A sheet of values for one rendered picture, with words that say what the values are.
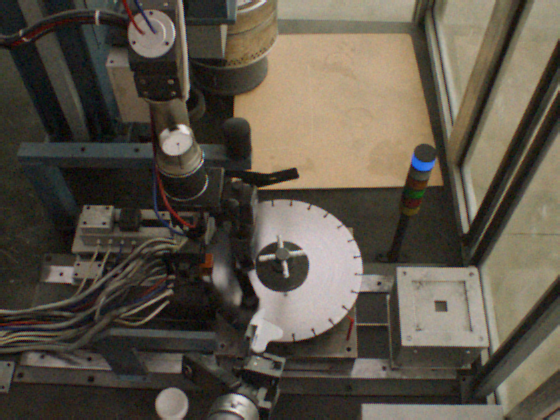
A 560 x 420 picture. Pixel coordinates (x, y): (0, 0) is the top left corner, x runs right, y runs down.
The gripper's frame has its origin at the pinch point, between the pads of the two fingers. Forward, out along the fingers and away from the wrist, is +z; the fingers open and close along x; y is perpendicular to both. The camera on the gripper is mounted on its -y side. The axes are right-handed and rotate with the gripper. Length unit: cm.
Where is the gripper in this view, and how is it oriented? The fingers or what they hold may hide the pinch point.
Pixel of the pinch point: (255, 337)
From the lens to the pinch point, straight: 116.0
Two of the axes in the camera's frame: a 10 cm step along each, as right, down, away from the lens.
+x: 1.4, -9.1, -4.0
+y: 9.7, 2.1, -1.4
